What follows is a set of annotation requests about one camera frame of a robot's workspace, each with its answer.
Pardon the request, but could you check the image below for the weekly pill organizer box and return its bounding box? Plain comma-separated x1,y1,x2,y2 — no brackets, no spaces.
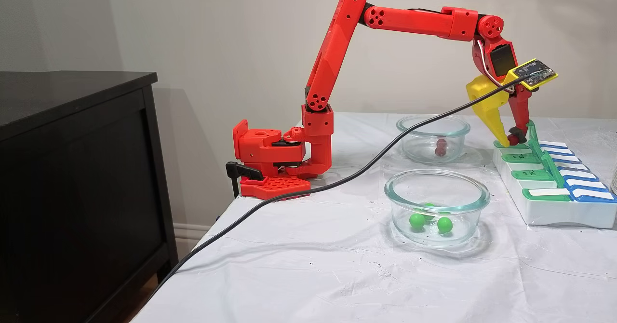
493,121,617,229

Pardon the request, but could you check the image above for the glass bowl of red balls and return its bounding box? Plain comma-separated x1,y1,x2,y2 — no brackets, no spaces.
396,114,471,165

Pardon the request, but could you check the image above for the glass bowl of green balls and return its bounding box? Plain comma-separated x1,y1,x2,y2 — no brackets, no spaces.
384,169,491,247

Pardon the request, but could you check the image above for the white tablecloth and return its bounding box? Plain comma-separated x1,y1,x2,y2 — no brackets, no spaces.
130,112,617,323

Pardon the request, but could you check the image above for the black table clamp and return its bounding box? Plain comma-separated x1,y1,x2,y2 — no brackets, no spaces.
226,161,264,198

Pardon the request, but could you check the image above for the black wooden cabinet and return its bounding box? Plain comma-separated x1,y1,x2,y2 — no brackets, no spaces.
0,71,178,323

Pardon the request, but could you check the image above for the white red servo wire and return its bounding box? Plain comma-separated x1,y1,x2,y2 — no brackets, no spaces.
475,38,504,92

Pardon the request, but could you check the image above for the camera board on yellow mount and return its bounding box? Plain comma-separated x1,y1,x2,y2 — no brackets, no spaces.
504,59,559,91

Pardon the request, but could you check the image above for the black camera cable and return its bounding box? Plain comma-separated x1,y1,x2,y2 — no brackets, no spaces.
155,76,528,290

